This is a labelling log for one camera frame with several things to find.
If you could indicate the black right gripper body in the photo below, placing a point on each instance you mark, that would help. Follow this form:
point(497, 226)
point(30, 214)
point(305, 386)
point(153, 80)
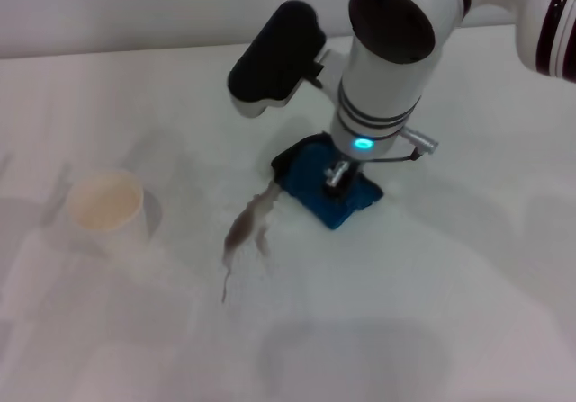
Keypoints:
point(338, 175)

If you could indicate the blue rag with black trim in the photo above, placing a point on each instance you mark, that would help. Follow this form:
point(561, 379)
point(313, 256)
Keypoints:
point(310, 186)

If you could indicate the white paper cup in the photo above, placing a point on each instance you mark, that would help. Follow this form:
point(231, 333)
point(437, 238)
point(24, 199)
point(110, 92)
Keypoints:
point(105, 204)

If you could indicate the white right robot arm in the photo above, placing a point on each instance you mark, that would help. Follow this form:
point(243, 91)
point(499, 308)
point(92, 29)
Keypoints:
point(387, 83)

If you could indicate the large black water stain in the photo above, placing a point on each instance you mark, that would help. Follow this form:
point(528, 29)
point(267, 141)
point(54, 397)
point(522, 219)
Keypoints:
point(245, 226)

